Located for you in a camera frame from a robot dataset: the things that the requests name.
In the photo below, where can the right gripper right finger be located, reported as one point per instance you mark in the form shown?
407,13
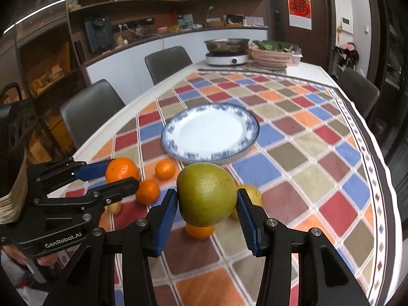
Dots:
272,240

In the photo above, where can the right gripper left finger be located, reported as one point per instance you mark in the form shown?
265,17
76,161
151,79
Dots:
144,239

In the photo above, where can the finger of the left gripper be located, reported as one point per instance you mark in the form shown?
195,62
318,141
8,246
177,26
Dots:
106,195
66,171

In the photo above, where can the small tan longan fruit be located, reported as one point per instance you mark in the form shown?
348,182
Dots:
115,208

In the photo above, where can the large orange mandarin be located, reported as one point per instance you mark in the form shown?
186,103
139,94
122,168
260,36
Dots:
120,169

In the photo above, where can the yellow green pear fruit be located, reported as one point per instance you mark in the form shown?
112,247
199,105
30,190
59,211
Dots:
253,193

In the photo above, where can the small orange mandarin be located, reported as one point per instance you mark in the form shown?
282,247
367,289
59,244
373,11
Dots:
199,233
148,192
164,169

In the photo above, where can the large green pomelo fruit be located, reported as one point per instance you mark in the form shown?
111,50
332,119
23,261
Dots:
207,194

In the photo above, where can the operator hand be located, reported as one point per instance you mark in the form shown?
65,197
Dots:
13,252

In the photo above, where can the dark grey dining chair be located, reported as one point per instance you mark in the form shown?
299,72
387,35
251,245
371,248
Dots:
87,111
165,63
359,90

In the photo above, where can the blue white porcelain plate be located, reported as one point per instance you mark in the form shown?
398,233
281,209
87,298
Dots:
213,133

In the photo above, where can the black water dispenser appliance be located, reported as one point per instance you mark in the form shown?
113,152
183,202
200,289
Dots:
99,33

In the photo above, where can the pink vegetable basket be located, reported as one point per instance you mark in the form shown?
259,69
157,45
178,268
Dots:
270,58

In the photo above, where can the white induction cooker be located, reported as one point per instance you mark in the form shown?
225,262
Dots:
218,59

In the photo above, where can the green leafy vegetables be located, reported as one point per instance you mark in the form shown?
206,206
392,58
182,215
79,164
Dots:
273,46

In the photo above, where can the steel cooking pot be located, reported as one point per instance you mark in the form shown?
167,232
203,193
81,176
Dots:
227,46

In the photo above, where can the dark brown door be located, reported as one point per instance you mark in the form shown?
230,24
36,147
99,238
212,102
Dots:
316,44

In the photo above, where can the red fu door poster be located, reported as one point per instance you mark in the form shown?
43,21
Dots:
300,14

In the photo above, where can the white wall intercom panel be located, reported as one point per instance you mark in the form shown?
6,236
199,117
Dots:
346,25

